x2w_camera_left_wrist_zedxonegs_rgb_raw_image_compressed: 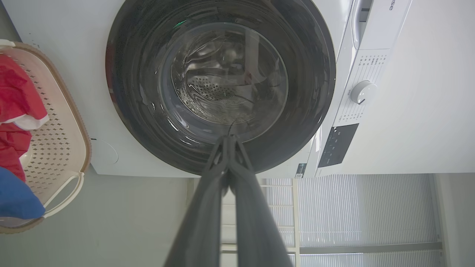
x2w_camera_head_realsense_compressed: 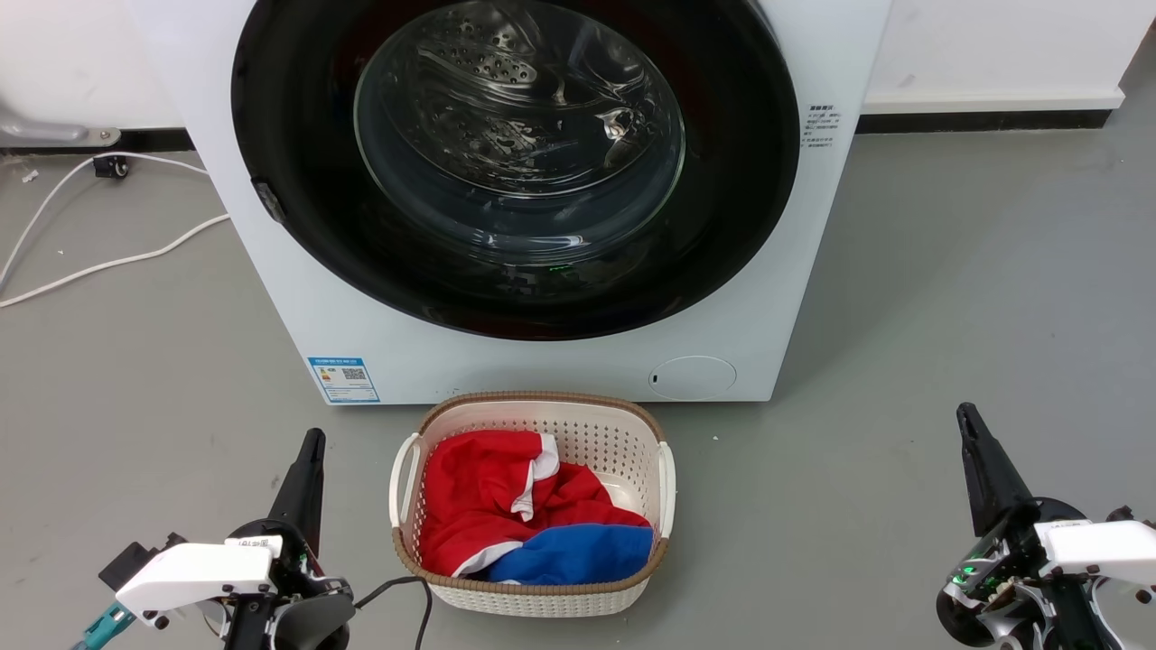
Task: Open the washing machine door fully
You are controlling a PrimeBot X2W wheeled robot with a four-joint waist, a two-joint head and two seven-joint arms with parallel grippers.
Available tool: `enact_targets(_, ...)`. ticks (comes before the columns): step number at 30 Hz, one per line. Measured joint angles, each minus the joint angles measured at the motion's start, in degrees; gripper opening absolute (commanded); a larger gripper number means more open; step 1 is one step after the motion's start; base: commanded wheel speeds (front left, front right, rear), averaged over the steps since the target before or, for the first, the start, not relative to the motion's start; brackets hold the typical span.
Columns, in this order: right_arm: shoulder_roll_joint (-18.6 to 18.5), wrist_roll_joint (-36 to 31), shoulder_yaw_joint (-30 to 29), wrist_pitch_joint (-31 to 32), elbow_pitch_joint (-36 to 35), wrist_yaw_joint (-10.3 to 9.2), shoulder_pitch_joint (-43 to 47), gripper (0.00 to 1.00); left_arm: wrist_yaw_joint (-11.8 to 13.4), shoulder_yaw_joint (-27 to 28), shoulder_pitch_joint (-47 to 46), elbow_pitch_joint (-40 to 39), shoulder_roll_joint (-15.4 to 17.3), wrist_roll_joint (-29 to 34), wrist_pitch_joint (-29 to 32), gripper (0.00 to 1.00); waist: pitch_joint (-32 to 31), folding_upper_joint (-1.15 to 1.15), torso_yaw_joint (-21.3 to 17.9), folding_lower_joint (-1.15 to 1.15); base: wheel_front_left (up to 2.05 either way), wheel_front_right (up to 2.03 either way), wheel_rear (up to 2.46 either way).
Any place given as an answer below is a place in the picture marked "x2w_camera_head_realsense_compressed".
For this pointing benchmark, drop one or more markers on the black round glass washer door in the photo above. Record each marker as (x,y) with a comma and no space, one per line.
(298,108)

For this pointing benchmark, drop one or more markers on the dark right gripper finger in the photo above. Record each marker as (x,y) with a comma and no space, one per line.
(1010,492)
(978,492)

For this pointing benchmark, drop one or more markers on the grey metal pipe bracket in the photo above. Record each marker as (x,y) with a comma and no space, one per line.
(45,131)

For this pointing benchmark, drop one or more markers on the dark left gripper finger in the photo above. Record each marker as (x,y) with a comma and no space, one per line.
(313,506)
(293,496)

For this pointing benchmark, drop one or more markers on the cream plastic laundry basket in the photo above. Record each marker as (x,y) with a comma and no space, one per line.
(578,424)

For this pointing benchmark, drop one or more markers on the round white filter cover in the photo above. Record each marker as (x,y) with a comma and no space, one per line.
(692,377)

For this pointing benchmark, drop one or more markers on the white front-load washing machine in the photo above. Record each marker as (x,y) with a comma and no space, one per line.
(560,366)

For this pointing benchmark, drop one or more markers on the small black floor plug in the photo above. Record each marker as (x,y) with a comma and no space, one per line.
(110,166)

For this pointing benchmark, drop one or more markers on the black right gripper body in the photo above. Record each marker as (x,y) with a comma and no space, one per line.
(993,587)

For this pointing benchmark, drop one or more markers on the blue garment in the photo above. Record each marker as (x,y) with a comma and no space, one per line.
(578,555)

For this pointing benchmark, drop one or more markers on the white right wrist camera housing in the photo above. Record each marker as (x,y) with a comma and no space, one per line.
(1102,546)

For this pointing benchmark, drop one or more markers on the red and white garment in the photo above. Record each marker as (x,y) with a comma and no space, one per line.
(470,487)

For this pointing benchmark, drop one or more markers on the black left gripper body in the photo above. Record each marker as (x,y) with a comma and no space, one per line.
(307,614)

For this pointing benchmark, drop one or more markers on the blue energy label sticker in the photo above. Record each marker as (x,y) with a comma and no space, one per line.
(343,379)

